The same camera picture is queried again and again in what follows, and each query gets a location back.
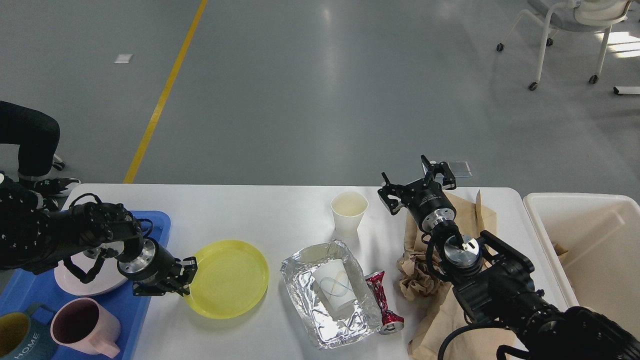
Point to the white paper cup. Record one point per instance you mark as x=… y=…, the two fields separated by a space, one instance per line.
x=348 y=209

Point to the white plastic bin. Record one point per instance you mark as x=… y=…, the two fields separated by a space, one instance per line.
x=592 y=242

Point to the brown paper bag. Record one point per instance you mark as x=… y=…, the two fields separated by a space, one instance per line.
x=444 y=314

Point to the pink plate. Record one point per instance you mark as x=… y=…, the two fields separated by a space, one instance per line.
x=108 y=279

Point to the blue plastic tray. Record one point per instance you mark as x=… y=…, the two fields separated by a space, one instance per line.
x=25 y=288

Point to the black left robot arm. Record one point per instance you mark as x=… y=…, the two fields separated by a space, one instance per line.
x=36 y=239

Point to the aluminium foil tray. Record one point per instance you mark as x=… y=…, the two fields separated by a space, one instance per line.
x=328 y=328

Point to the white floor label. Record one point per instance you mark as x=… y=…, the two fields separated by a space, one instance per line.
x=123 y=59

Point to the transparent floor plate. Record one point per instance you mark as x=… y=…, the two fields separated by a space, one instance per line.
x=459 y=169

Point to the white rolling chair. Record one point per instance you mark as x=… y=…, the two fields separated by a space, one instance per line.
x=574 y=16

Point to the white bar on floor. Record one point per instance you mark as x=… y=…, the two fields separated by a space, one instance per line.
x=626 y=90

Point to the pink mug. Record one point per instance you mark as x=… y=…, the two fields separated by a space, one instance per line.
x=86 y=326

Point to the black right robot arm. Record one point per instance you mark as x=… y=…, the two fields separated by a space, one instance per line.
x=492 y=281

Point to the crumpled brown paper ball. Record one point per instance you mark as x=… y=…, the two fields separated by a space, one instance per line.
x=416 y=281

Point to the teal home mug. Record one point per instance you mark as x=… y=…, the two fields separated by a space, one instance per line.
x=23 y=337

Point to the crushed red can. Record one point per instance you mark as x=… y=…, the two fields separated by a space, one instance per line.
x=391 y=322

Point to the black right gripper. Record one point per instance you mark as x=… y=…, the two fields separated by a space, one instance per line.
x=427 y=204

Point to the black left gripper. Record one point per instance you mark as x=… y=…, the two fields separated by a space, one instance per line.
x=153 y=270

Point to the yellow plastic plate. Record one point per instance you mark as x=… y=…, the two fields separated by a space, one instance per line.
x=232 y=277

